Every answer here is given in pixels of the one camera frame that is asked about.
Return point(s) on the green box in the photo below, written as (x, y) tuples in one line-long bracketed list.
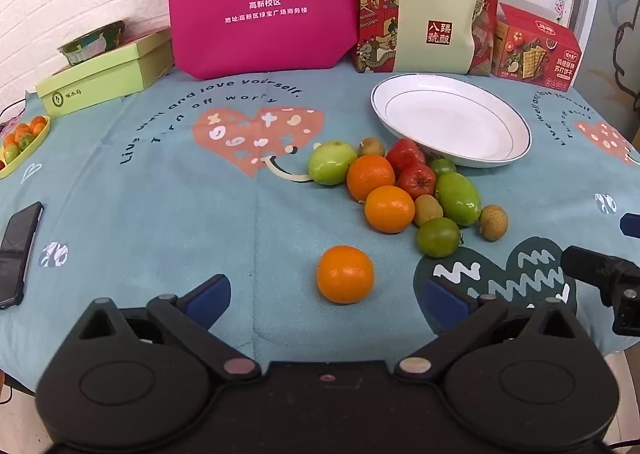
[(105, 76)]

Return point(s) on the red green patterned gift bag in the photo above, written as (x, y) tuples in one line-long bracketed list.
[(425, 4)]

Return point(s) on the red cracker box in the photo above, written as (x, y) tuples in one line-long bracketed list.
[(537, 51)]

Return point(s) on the brown kiwi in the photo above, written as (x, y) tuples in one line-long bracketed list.
[(427, 210), (371, 147)]

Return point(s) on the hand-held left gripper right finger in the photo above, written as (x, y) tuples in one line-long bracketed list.
[(446, 303)]

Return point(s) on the small orange fruit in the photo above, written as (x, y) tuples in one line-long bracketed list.
[(38, 126), (21, 131)]

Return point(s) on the red fruit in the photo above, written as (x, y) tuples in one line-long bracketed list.
[(405, 155), (416, 180)]

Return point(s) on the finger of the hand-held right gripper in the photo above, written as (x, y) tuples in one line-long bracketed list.
[(587, 264), (631, 223)]

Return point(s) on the large oval green jujube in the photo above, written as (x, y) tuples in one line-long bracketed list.
[(458, 198)]

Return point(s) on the round green jujube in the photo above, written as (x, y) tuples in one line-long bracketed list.
[(331, 164)]

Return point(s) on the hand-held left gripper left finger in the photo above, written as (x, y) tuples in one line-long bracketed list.
[(209, 298)]

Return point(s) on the tan longan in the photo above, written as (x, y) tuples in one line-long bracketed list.
[(493, 221)]

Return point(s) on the white cabinet with cartoon drawing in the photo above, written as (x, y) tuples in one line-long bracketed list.
[(612, 9)]

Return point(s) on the printed blue tablecloth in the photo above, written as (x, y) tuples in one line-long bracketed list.
[(175, 214)]

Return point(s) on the orange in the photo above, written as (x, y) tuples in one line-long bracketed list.
[(345, 274), (370, 176), (389, 209)]

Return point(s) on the green lime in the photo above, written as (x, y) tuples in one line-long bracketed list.
[(438, 237)]

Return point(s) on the yellow-green tray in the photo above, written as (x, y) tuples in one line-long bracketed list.
[(30, 151)]

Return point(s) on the black smartphone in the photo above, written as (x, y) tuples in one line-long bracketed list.
[(17, 254)]

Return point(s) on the green patterned bowl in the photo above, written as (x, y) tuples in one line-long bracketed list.
[(92, 41)]

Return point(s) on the pink tote bag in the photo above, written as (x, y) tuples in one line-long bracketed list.
[(260, 9)]

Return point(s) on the white plate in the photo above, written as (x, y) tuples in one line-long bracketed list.
[(450, 118)]

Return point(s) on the small green fruit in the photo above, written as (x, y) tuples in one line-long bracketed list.
[(444, 166), (11, 153)]

